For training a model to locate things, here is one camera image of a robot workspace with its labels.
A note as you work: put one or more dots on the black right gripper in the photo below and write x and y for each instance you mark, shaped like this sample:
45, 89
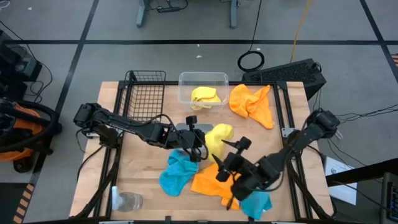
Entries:
242, 168

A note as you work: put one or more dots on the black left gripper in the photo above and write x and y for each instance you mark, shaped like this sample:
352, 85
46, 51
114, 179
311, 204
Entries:
186, 138

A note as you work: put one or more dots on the large yellow microfiber towel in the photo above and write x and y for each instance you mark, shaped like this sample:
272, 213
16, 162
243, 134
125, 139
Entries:
219, 137

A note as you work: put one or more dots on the orange microfiber towel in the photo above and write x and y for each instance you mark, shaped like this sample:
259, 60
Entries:
248, 102
205, 183

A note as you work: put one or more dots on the blue microfiber towel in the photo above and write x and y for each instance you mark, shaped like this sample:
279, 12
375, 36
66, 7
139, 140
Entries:
256, 205
175, 180

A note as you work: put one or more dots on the small yellow microfiber towel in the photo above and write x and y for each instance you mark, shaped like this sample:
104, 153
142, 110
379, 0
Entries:
205, 95

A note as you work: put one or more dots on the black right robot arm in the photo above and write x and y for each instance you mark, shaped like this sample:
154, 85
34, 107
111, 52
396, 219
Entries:
298, 143

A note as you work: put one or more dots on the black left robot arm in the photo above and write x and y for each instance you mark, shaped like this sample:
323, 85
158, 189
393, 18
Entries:
124, 124

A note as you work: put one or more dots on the clear plastic bin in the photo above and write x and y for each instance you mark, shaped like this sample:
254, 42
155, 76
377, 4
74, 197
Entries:
203, 79

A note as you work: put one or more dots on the black perforated computer case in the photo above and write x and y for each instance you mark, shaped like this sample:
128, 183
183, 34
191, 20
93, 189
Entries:
289, 73

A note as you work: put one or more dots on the white paper sheet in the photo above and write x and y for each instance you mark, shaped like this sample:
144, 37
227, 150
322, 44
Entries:
342, 193

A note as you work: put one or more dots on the black power strip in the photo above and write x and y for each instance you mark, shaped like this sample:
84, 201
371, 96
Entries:
168, 9

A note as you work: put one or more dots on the grey desk leg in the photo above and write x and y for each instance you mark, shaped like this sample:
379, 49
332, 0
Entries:
234, 15
141, 15

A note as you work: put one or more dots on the black beam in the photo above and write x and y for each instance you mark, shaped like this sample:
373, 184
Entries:
367, 171

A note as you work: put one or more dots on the grey control device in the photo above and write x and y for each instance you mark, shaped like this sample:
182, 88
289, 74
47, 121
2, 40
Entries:
390, 199

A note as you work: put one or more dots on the black equipment stack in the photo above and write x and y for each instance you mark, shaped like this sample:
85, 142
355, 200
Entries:
18, 65

